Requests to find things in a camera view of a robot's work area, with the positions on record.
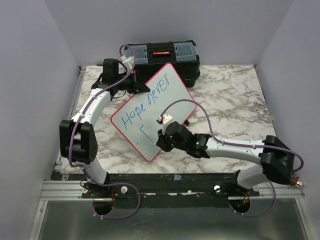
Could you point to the copper brass fitting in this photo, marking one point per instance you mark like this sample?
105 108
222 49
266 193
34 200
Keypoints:
296 182

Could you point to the aluminium frame rail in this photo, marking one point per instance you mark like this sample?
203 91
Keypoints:
82 70

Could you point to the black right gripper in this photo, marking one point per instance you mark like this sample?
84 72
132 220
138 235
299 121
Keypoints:
161 142

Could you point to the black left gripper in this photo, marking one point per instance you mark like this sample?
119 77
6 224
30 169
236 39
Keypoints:
138 85

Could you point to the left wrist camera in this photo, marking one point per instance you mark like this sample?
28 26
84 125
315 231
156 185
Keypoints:
128 62

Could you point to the black mounting rail base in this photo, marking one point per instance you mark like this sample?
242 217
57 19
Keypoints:
159 190

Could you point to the pink-framed whiteboard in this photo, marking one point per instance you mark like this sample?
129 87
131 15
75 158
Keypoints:
137 118

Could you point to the black plastic toolbox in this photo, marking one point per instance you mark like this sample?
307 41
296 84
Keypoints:
151 57

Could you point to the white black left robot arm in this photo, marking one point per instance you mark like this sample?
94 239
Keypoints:
77 137

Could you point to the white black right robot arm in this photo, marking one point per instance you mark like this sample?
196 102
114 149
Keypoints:
272 160

